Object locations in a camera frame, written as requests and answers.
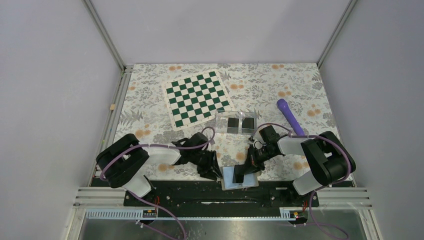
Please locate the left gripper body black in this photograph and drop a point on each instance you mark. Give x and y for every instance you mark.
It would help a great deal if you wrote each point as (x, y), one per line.
(205, 160)

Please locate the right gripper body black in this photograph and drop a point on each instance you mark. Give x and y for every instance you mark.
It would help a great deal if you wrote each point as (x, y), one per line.
(261, 155)

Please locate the single thin credit card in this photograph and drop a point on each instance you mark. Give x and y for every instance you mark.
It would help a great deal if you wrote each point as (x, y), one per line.
(238, 174)

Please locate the beige leather card holder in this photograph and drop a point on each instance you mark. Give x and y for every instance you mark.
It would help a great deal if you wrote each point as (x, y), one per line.
(250, 180)

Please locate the black credit card stack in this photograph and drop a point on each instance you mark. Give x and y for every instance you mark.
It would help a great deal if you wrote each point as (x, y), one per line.
(233, 125)
(248, 124)

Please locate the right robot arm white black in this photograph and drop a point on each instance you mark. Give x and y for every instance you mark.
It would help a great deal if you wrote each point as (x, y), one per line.
(329, 161)

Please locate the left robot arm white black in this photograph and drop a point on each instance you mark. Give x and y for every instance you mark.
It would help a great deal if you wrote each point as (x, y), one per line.
(121, 163)

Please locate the clear acrylic card box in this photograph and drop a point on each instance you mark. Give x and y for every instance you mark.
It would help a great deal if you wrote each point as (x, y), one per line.
(221, 119)

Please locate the purple pen-shaped tool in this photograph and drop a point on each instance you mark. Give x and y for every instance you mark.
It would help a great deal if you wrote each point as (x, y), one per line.
(283, 106)

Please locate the green white chessboard mat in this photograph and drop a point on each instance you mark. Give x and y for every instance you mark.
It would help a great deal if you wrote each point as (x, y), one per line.
(196, 99)

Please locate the floral tablecloth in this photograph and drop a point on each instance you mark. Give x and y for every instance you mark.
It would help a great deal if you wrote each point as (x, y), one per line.
(252, 88)

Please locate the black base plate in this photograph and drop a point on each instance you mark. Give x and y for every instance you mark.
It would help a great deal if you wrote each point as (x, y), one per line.
(207, 199)

